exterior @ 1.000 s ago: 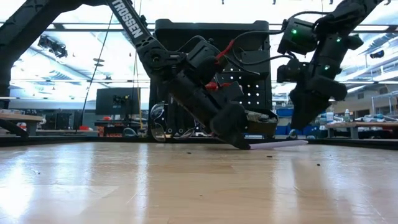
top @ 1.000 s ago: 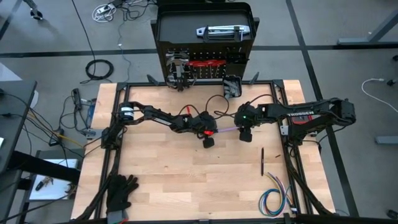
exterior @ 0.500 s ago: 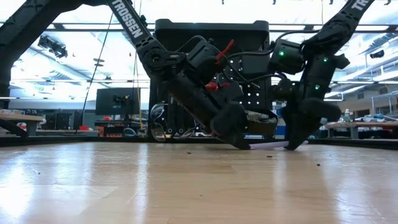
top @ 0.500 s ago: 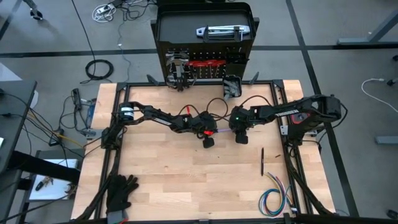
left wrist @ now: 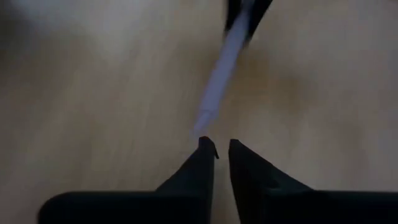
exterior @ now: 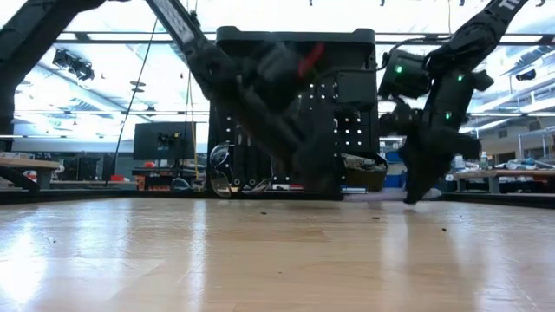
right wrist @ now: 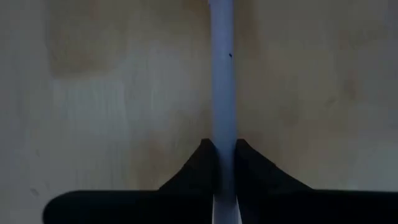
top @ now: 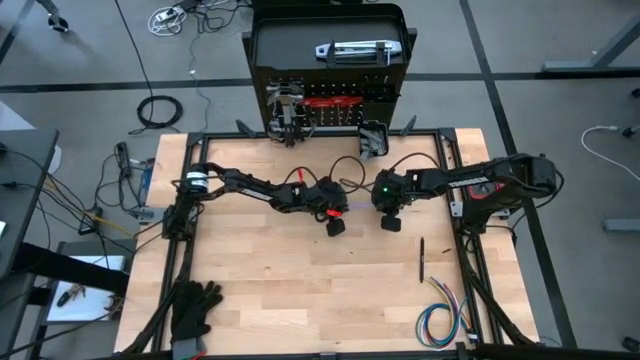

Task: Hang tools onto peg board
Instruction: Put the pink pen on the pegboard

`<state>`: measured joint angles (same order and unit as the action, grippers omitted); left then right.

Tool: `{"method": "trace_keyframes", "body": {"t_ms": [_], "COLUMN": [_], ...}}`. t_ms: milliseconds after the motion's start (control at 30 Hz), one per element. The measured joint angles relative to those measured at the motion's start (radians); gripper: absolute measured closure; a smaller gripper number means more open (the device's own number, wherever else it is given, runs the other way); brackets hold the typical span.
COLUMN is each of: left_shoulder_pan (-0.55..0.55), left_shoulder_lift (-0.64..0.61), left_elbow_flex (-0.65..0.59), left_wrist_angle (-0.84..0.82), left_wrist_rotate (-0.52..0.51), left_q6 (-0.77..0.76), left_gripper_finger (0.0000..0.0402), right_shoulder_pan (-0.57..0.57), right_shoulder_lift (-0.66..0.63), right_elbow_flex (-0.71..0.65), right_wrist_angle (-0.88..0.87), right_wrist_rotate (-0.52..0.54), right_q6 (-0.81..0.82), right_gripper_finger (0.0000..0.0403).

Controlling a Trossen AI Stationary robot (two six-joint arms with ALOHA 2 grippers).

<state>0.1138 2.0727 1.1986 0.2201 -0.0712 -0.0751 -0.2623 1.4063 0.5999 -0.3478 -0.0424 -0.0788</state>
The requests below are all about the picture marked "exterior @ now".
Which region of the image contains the black ceiling mounted device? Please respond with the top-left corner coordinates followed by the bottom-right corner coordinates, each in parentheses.
top-left (51, 48), bottom-right (95, 82)

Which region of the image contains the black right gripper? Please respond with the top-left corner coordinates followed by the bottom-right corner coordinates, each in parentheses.
top-left (398, 127), bottom-right (482, 205)

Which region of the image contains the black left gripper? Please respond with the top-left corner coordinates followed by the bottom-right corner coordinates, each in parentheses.
top-left (236, 47), bottom-right (344, 194)

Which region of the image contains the black pegboard tool stand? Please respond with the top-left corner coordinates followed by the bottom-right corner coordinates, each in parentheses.
top-left (206, 25), bottom-right (382, 200)

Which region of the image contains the black equipment box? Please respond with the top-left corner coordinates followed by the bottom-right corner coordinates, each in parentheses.
top-left (64, 155), bottom-right (101, 182)

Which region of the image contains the wooden workbench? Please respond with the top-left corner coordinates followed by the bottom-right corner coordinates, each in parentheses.
top-left (0, 156), bottom-right (61, 192)
top-left (453, 168), bottom-right (555, 195)

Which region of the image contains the red cable tie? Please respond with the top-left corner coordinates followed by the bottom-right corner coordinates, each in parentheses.
top-left (297, 42), bottom-right (325, 79)

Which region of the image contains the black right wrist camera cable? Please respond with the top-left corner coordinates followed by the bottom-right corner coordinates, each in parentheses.
top-left (381, 36), bottom-right (452, 70)

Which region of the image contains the black plastic pegboard bin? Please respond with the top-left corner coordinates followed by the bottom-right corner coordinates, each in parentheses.
top-left (344, 151), bottom-right (390, 192)

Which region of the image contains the black computer monitor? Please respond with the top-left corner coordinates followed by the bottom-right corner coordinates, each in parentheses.
top-left (133, 121), bottom-right (197, 162)

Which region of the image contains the yellow hanging cable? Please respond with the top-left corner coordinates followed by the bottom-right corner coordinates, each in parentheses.
top-left (186, 68), bottom-right (199, 183)

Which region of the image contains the hanging black cable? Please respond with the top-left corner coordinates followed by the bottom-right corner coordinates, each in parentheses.
top-left (113, 16), bottom-right (160, 174)

